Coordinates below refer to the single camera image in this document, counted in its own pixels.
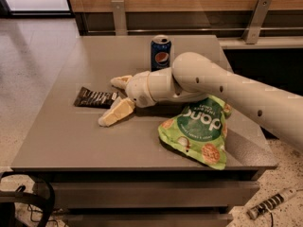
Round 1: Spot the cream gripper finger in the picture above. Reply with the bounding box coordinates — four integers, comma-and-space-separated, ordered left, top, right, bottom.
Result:
110, 75, 133, 89
98, 96, 135, 127

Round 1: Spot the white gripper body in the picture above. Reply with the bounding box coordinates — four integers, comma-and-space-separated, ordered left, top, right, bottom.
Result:
125, 71, 156, 108

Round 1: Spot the dark chocolate RXBAR wrapper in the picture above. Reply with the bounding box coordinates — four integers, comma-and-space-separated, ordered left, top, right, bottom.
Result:
74, 87, 118, 109

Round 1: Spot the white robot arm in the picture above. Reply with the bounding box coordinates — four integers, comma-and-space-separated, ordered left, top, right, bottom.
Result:
111, 52, 303, 150

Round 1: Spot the blue Pepsi soda can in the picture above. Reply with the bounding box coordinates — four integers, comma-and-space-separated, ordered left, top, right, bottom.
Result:
151, 35, 171, 71

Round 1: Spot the grey table with drawers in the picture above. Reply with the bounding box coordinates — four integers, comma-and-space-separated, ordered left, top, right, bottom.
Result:
11, 36, 276, 227

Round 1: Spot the green Dang chips bag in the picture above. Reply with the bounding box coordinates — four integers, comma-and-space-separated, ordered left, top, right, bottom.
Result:
158, 96, 232, 170

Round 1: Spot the black chair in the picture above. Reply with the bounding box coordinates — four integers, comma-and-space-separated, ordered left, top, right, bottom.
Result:
0, 178, 55, 227

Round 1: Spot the white power strip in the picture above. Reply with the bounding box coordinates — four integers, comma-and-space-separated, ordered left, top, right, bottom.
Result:
247, 188, 297, 220

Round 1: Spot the left metal railing bracket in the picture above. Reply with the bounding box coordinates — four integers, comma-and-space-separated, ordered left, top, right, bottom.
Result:
111, 0, 128, 36

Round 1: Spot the metal railing bracket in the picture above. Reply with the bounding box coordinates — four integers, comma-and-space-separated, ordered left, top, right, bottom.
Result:
242, 0, 273, 44
111, 0, 128, 36

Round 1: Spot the right metal railing bracket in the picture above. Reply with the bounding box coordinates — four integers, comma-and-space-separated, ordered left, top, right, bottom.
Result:
242, 0, 273, 44

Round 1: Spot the horizontal metal rail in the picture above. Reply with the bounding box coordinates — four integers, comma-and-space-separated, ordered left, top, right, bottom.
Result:
87, 26, 303, 34

